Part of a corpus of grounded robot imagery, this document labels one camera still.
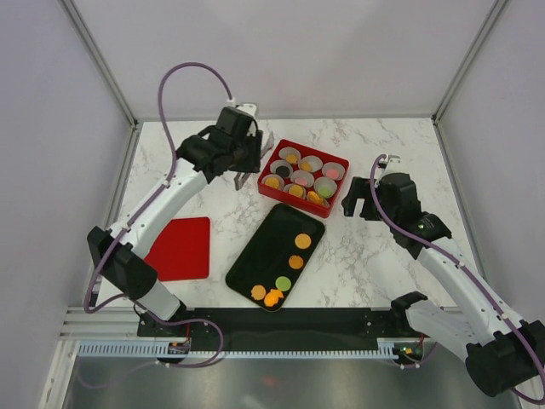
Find red box lid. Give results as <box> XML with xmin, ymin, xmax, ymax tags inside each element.
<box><xmin>144</xmin><ymin>217</ymin><xmax>211</xmax><ymax>282</ymax></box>

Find red cookie box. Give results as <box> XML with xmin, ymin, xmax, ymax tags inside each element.
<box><xmin>257</xmin><ymin>139</ymin><xmax>349</xmax><ymax>219</ymax></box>

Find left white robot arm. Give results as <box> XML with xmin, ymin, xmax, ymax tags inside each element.
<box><xmin>88</xmin><ymin>103</ymin><xmax>263</xmax><ymax>336</ymax></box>

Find black green cookie tray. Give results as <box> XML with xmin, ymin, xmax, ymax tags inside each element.
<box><xmin>225</xmin><ymin>204</ymin><xmax>325</xmax><ymax>313</ymax></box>

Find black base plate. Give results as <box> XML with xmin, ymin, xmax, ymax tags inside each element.
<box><xmin>135</xmin><ymin>306</ymin><xmax>427</xmax><ymax>353</ymax></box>

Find right aluminium frame post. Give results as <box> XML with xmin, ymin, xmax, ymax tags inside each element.
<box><xmin>431</xmin><ymin>0</ymin><xmax>510</xmax><ymax>126</ymax></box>

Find black sandwich cookie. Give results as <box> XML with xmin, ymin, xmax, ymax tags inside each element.
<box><xmin>276</xmin><ymin>166</ymin><xmax>290</xmax><ymax>178</ymax></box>
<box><xmin>301</xmin><ymin>222</ymin><xmax>318</xmax><ymax>236</ymax></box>

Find green sandwich cookie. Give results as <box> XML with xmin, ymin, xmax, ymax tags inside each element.
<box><xmin>275</xmin><ymin>276</ymin><xmax>292</xmax><ymax>292</ymax></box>
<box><xmin>318</xmin><ymin>187</ymin><xmax>331</xmax><ymax>197</ymax></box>

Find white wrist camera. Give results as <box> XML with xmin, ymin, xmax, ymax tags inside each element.
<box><xmin>227</xmin><ymin>98</ymin><xmax>258</xmax><ymax>118</ymax></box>
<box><xmin>378</xmin><ymin>154</ymin><xmax>405</xmax><ymax>177</ymax></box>

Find aluminium frame post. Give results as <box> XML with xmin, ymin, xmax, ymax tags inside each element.
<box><xmin>431</xmin><ymin>0</ymin><xmax>510</xmax><ymax>126</ymax></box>
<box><xmin>58</xmin><ymin>0</ymin><xmax>139</xmax><ymax>129</ymax></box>

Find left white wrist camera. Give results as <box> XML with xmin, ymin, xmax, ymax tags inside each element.
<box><xmin>227</xmin><ymin>98</ymin><xmax>258</xmax><ymax>118</ymax></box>

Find orange dotted biscuit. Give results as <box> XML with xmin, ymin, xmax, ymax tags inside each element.
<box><xmin>295</xmin><ymin>233</ymin><xmax>312</xmax><ymax>250</ymax></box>

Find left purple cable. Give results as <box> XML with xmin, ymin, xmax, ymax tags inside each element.
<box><xmin>76</xmin><ymin>61</ymin><xmax>235</xmax><ymax>389</ymax></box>

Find left aluminium frame post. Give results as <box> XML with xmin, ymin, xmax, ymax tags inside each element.
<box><xmin>58</xmin><ymin>0</ymin><xmax>139</xmax><ymax>129</ymax></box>

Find purple cable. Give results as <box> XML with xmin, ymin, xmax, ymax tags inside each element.
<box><xmin>369</xmin><ymin>155</ymin><xmax>545</xmax><ymax>401</ymax></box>
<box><xmin>76</xmin><ymin>61</ymin><xmax>235</xmax><ymax>389</ymax></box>

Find metal tweezers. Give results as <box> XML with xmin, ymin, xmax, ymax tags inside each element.
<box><xmin>233</xmin><ymin>131</ymin><xmax>274</xmax><ymax>191</ymax></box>

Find white paper cup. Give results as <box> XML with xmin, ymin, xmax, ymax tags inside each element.
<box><xmin>261</xmin><ymin>174</ymin><xmax>284</xmax><ymax>191</ymax></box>
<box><xmin>313</xmin><ymin>176</ymin><xmax>337</xmax><ymax>199</ymax></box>
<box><xmin>270</xmin><ymin>159</ymin><xmax>293</xmax><ymax>179</ymax></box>
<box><xmin>307</xmin><ymin>198</ymin><xmax>330</xmax><ymax>208</ymax></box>
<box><xmin>290</xmin><ymin>170</ymin><xmax>314</xmax><ymax>188</ymax></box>
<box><xmin>278</xmin><ymin>147</ymin><xmax>301</xmax><ymax>165</ymax></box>
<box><xmin>284</xmin><ymin>183</ymin><xmax>307</xmax><ymax>199</ymax></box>
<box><xmin>322</xmin><ymin>162</ymin><xmax>346</xmax><ymax>181</ymax></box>
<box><xmin>298</xmin><ymin>155</ymin><xmax>323</xmax><ymax>173</ymax></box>

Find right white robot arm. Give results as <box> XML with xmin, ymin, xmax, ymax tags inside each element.
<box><xmin>341</xmin><ymin>172</ymin><xmax>544</xmax><ymax>396</ymax></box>

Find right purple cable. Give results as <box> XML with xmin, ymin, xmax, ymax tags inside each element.
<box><xmin>369</xmin><ymin>155</ymin><xmax>545</xmax><ymax>401</ymax></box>

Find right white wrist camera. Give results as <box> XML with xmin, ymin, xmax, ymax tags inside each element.
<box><xmin>378</xmin><ymin>154</ymin><xmax>405</xmax><ymax>177</ymax></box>

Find orange flower cookie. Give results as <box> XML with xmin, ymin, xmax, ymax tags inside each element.
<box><xmin>250</xmin><ymin>285</ymin><xmax>267</xmax><ymax>301</ymax></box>

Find orange chocolate chip cookie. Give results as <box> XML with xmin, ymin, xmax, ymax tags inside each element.
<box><xmin>289</xmin><ymin>255</ymin><xmax>304</xmax><ymax>270</ymax></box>

